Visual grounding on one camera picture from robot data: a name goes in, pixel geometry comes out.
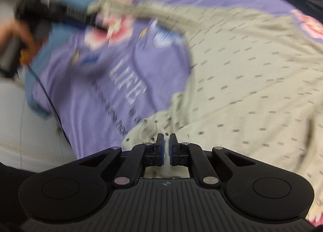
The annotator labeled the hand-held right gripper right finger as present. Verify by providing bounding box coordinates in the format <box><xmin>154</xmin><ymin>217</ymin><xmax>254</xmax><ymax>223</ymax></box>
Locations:
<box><xmin>169</xmin><ymin>133</ymin><xmax>256</xmax><ymax>187</ymax></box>

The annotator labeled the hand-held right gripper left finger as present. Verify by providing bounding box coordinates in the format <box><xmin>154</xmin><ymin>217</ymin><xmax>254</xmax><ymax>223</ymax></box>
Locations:
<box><xmin>79</xmin><ymin>133</ymin><xmax>166</xmax><ymax>187</ymax></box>

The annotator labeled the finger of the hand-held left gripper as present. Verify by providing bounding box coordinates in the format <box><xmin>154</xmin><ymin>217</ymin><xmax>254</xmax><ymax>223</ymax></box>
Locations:
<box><xmin>50</xmin><ymin>2</ymin><xmax>108</xmax><ymax>32</ymax></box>

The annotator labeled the beige dash-patterned t-shirt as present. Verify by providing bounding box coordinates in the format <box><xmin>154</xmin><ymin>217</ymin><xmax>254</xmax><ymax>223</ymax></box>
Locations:
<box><xmin>87</xmin><ymin>0</ymin><xmax>323</xmax><ymax>222</ymax></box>

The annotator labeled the person's left hand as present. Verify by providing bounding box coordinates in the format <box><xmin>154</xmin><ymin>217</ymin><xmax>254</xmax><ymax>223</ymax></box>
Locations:
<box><xmin>0</xmin><ymin>19</ymin><xmax>38</xmax><ymax>55</ymax></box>

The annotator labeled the purple floral blanket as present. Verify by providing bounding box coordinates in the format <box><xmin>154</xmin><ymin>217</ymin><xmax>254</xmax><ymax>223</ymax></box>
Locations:
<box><xmin>30</xmin><ymin>0</ymin><xmax>323</xmax><ymax>228</ymax></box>

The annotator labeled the black cable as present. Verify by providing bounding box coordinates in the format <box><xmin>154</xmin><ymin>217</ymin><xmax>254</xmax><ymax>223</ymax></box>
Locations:
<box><xmin>25</xmin><ymin>64</ymin><xmax>72</xmax><ymax>147</ymax></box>

